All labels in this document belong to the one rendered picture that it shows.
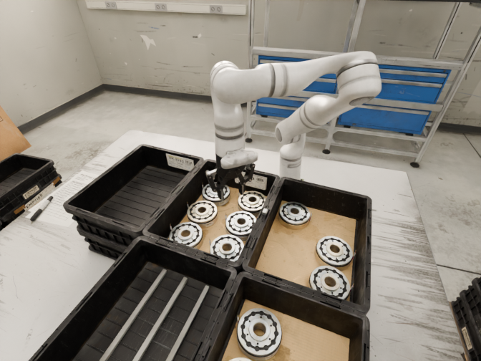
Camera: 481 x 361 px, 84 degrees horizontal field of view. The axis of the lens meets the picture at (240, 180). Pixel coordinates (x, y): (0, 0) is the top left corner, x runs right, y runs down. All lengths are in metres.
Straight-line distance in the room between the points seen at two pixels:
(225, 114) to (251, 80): 0.09
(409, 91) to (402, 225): 1.65
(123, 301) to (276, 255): 0.44
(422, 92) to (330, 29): 1.21
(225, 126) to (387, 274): 0.75
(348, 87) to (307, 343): 0.59
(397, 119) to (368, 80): 2.12
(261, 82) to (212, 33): 3.07
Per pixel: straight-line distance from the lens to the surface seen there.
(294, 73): 0.61
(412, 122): 2.84
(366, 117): 2.75
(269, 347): 0.69
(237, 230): 0.85
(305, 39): 3.40
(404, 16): 3.43
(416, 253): 1.18
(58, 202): 1.41
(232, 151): 0.63
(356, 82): 0.68
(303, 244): 0.88
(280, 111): 2.74
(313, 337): 0.75
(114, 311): 0.81
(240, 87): 0.56
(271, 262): 0.82
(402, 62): 2.60
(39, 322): 1.06
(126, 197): 1.09
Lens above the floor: 1.51
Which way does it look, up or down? 39 degrees down
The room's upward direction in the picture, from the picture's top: straight up
